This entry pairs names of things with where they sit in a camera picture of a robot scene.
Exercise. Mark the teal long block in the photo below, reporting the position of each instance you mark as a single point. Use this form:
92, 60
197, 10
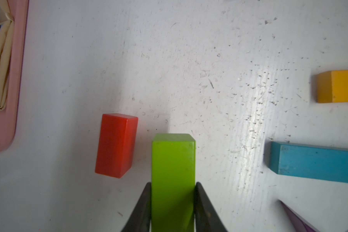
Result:
330, 164

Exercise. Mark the yellow long block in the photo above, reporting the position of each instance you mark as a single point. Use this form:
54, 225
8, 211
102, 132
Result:
332, 86

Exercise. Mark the red rectangular block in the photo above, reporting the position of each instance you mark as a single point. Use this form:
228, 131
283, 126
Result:
116, 144

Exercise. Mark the purple triangle block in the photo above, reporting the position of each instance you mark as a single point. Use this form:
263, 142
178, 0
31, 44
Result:
299, 223

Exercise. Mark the pink plastic tray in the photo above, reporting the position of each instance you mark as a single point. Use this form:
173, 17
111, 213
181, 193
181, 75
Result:
8, 116

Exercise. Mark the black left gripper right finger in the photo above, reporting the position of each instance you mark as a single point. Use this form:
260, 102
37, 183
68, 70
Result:
206, 217

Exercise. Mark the beige cloth napkin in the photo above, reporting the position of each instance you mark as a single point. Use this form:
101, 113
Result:
0, 58

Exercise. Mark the green rectangular block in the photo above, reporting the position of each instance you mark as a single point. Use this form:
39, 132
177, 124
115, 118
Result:
173, 182

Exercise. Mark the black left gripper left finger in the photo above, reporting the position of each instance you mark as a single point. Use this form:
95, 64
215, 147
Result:
139, 220

